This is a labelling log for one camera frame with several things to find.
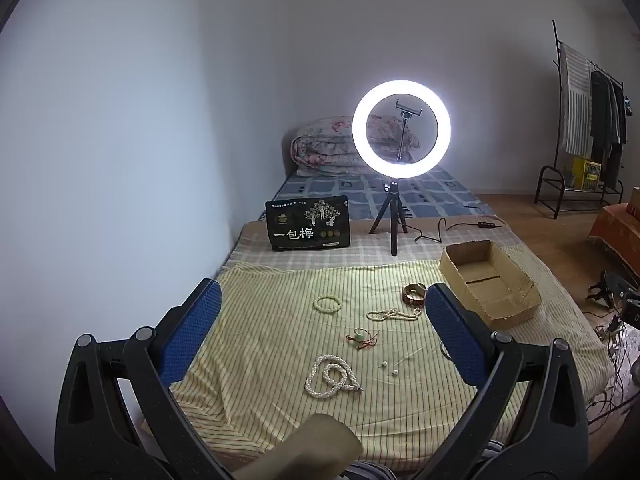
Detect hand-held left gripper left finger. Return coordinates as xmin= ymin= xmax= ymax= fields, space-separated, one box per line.
xmin=54 ymin=278 xmax=236 ymax=480

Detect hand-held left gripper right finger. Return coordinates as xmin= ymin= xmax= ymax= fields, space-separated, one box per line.
xmin=410 ymin=282 xmax=591 ymax=480

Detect cardboard box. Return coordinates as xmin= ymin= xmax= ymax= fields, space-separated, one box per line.
xmin=439 ymin=240 xmax=543 ymax=330

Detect yellow striped cloth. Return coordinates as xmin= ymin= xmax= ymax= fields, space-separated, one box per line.
xmin=141 ymin=259 xmax=506 ymax=466

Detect beige checked blanket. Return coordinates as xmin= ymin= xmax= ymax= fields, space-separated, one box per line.
xmin=216 ymin=217 xmax=618 ymax=411

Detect black tripod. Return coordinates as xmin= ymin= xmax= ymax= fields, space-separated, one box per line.
xmin=369 ymin=180 xmax=422 ymax=258

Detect black snack bag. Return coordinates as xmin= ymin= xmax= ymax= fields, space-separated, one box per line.
xmin=265 ymin=194 xmax=352 ymax=252

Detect person's striped grey clothing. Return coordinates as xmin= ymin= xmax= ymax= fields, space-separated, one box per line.
xmin=345 ymin=440 xmax=503 ymax=480

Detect black clamp device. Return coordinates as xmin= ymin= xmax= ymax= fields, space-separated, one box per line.
xmin=587 ymin=270 xmax=640 ymax=308

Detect blue patterned bed sheet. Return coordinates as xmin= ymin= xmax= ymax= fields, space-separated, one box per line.
xmin=260 ymin=167 xmax=483 ymax=222

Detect orange cloth covered table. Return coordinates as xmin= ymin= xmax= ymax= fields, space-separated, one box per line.
xmin=587 ymin=204 xmax=640 ymax=276

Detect yellow box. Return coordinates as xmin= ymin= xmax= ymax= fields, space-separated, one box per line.
xmin=572 ymin=157 xmax=602 ymax=191

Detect folded floral quilt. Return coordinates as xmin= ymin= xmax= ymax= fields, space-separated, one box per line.
xmin=291 ymin=116 xmax=421 ymax=177

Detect dark grey hanging coat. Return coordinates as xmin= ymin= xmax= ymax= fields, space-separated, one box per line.
xmin=590 ymin=70 xmax=616 ymax=162

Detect striped grey towel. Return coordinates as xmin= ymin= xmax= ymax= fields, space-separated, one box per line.
xmin=559 ymin=42 xmax=594 ymax=157

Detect black hanging jacket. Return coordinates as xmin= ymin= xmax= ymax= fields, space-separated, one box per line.
xmin=612 ymin=82 xmax=629 ymax=147

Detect black clothes rack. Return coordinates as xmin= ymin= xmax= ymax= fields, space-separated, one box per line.
xmin=534 ymin=20 xmax=626 ymax=220

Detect thin pearl necklace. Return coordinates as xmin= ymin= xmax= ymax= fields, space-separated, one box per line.
xmin=366 ymin=307 xmax=422 ymax=323

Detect green pendant with red cord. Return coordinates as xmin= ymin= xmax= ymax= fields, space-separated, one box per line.
xmin=346 ymin=328 xmax=381 ymax=348

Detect black cable with inline controller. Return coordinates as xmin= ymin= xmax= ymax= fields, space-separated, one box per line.
xmin=412 ymin=205 xmax=501 ymax=243

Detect thick white bead necklace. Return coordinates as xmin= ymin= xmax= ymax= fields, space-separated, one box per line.
xmin=305 ymin=354 xmax=364 ymax=401

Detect floor cables with power strip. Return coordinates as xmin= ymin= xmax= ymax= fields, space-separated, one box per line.
xmin=590 ymin=297 xmax=640 ymax=426

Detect white ring light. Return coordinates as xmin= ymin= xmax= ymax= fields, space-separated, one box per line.
xmin=352 ymin=79 xmax=452 ymax=181

